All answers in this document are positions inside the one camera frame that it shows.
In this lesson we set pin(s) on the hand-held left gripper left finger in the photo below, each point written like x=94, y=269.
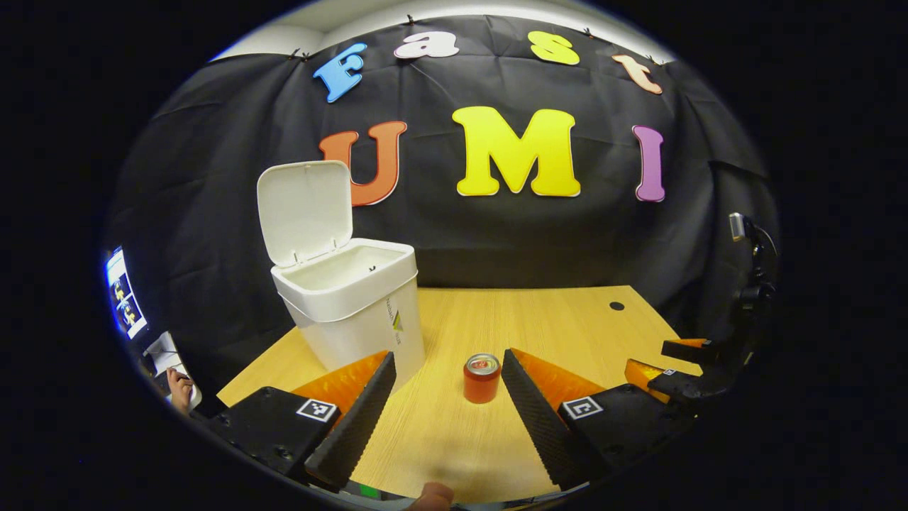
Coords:
x=365, y=419

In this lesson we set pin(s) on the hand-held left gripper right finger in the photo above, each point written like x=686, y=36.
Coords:
x=535, y=419

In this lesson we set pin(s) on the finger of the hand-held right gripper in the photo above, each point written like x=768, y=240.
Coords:
x=681, y=349
x=674, y=387

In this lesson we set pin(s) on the red pop can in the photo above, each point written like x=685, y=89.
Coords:
x=482, y=387

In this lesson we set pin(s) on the white desktop garbage bin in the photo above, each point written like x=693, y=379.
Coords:
x=355, y=333

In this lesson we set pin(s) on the wooden desktop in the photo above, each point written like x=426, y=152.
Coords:
x=511, y=319

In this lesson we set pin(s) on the black backdrop cloth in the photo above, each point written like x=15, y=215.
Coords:
x=532, y=241

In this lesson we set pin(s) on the white side table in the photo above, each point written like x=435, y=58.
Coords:
x=164, y=353

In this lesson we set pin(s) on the computer monitor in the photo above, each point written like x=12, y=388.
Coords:
x=124, y=298

